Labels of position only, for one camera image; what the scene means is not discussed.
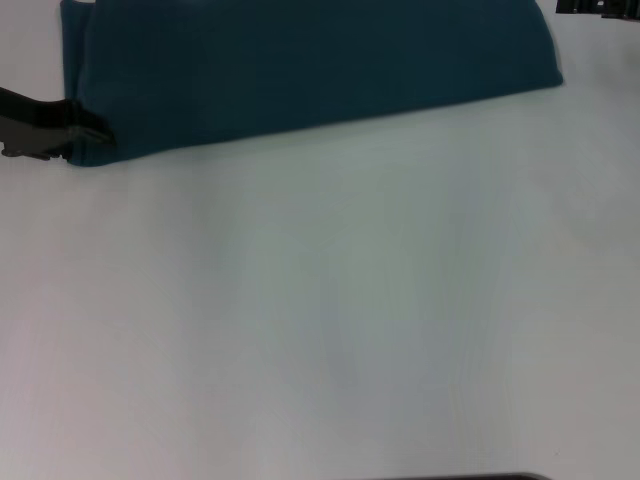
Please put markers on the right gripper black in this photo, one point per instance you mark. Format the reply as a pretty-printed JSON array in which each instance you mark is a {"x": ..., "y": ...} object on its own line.
[{"x": 610, "y": 6}]

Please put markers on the teal blue printed t-shirt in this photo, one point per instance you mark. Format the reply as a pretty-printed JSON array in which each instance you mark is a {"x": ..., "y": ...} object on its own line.
[{"x": 300, "y": 60}]

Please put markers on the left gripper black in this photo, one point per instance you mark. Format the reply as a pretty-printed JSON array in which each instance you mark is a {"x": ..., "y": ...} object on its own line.
[{"x": 30, "y": 125}]

